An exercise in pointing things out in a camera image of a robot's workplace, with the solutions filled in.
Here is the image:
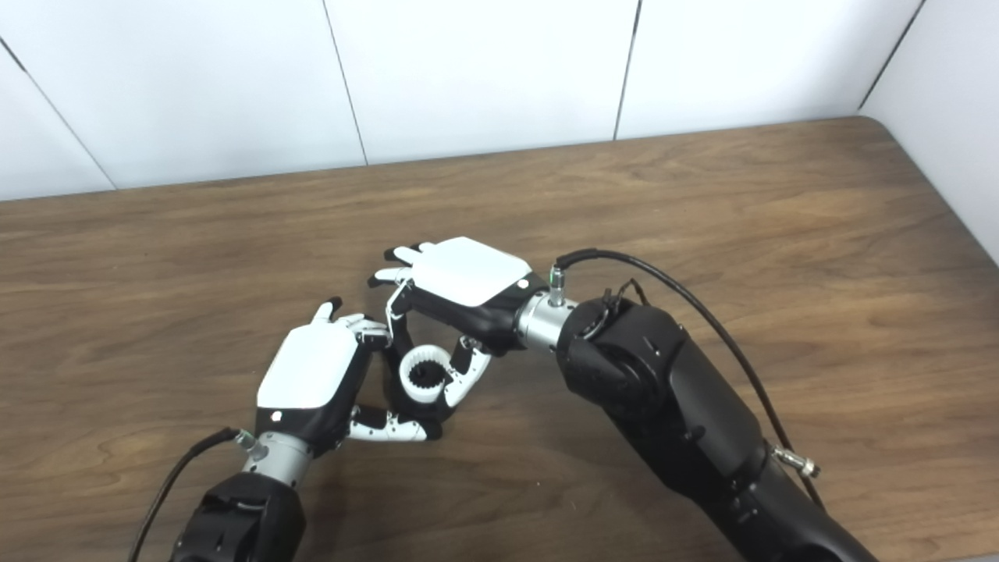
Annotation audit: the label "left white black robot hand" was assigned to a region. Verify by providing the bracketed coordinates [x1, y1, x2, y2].
[256, 297, 446, 457]

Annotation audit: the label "white ring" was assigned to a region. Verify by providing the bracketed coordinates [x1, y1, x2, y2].
[398, 346, 455, 404]

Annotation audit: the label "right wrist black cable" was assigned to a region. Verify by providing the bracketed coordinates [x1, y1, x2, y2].
[549, 248, 824, 508]

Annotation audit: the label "thin black right arm wire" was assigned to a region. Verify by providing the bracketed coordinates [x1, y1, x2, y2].
[597, 279, 650, 315]

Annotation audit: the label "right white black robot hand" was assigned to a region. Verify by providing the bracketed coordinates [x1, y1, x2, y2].
[367, 237, 551, 412]

